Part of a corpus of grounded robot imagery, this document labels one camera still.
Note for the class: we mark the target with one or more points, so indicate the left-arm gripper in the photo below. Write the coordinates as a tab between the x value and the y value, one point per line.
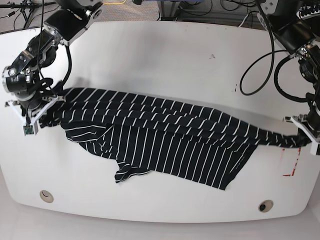
309	124

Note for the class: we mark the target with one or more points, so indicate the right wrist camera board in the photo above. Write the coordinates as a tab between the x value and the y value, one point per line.
28	130

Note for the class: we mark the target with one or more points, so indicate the navy white striped T-shirt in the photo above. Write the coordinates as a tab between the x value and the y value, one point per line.
144	133

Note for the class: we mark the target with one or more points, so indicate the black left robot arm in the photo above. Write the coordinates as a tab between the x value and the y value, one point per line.
291	37

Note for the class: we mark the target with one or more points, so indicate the right table grommet hole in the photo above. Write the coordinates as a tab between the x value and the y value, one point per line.
266	206

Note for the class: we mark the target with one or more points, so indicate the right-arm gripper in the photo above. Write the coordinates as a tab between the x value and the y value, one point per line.
30	112

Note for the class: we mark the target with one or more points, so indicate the left table grommet hole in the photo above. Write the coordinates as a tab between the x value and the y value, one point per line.
46	196

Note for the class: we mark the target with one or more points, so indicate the red tape rectangle marking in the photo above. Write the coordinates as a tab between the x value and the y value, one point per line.
288	161

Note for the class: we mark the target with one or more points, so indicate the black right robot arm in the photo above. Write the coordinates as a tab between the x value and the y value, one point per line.
35	94

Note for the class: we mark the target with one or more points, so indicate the table grommet hole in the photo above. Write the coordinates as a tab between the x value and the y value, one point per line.
266	206
46	196

